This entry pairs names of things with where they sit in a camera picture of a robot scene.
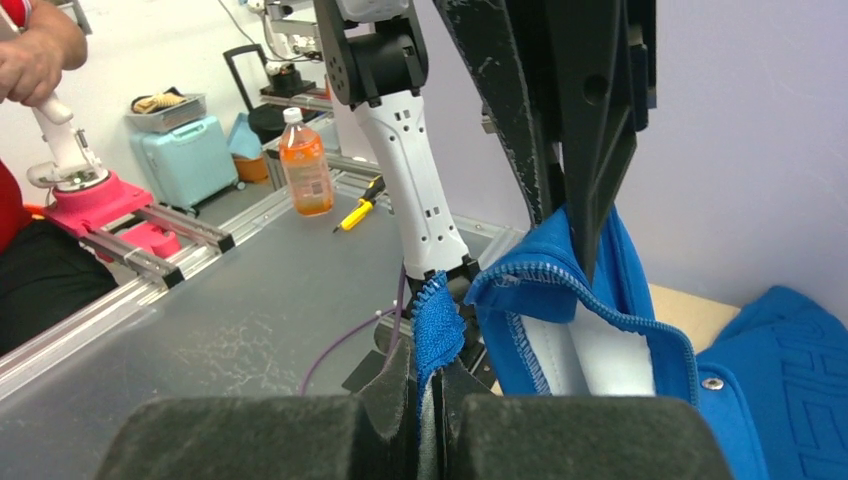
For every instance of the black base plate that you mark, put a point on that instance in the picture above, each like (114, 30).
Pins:
(442, 334)

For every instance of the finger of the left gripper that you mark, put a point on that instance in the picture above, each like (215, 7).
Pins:
(504, 46)
(604, 55)

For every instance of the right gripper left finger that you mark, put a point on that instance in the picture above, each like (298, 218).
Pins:
(368, 435)

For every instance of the operator hand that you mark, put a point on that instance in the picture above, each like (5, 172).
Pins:
(32, 63)

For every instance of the operator body red shirt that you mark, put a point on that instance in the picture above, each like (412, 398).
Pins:
(46, 276)

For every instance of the blue zip jacket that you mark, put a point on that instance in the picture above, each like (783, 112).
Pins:
(772, 386)

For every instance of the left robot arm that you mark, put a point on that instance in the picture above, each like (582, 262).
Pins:
(378, 64)

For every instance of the yellow handled tool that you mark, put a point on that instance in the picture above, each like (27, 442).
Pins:
(365, 204)

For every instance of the pink leader arm base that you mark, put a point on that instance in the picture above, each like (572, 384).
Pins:
(89, 211)

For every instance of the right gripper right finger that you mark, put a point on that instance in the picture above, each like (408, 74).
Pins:
(486, 436)

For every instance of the orange bottle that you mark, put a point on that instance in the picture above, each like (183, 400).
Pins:
(305, 167)

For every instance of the grey tray with gloves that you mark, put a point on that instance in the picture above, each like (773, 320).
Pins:
(178, 110)

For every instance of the white leader arm handle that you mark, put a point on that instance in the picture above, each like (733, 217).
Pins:
(74, 166)

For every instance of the light blue suitcase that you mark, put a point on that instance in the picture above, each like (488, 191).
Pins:
(188, 165)

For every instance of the aluminium frame rail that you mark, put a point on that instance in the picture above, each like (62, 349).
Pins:
(155, 277)

